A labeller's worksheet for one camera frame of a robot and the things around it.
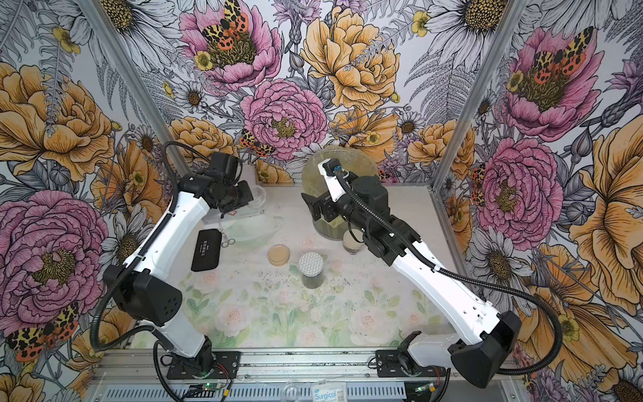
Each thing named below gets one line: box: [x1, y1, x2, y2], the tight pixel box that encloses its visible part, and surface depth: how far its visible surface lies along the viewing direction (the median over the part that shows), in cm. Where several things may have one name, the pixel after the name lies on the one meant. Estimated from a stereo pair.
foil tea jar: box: [298, 251, 325, 289], surface depth 85 cm
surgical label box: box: [311, 381, 348, 402], surface depth 71 cm
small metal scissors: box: [221, 232, 236, 248], surface depth 104 cm
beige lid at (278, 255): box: [267, 243, 291, 267], surface depth 101 cm
